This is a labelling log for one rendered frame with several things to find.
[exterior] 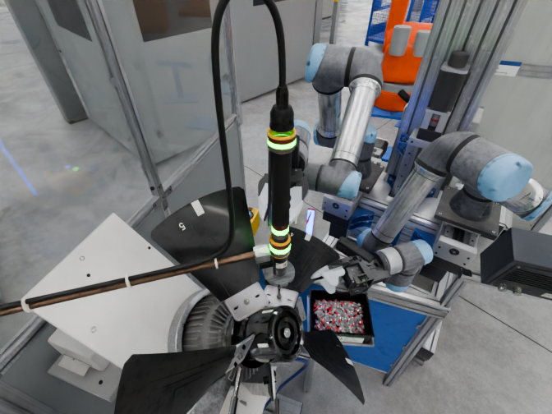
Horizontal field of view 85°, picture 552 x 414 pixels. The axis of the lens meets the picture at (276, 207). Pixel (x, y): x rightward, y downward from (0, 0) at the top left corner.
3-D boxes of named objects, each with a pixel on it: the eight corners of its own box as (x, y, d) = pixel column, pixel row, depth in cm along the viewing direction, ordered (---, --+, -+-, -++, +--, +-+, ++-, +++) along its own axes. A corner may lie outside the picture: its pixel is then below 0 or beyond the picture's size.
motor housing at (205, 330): (222, 401, 81) (255, 407, 73) (157, 356, 72) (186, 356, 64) (254, 323, 97) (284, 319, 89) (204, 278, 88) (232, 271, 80)
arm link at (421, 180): (433, 112, 83) (347, 245, 106) (467, 131, 75) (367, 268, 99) (453, 121, 89) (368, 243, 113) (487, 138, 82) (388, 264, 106)
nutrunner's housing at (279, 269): (273, 288, 70) (272, 93, 39) (269, 274, 73) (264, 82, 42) (289, 284, 71) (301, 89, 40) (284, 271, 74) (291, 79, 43)
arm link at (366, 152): (370, 162, 131) (377, 134, 122) (339, 156, 135) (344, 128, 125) (374, 148, 139) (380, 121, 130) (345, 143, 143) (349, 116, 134)
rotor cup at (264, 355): (220, 362, 67) (260, 363, 59) (232, 297, 75) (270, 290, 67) (265, 372, 75) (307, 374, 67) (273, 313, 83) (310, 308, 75)
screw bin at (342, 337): (308, 341, 107) (310, 332, 102) (308, 298, 119) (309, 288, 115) (370, 345, 106) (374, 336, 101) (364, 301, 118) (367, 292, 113)
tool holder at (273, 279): (259, 292, 67) (258, 265, 60) (253, 267, 72) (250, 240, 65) (298, 282, 68) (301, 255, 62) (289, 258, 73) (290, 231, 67)
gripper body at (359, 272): (354, 284, 78) (394, 272, 81) (339, 256, 83) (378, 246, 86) (348, 297, 84) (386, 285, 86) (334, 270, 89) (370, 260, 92)
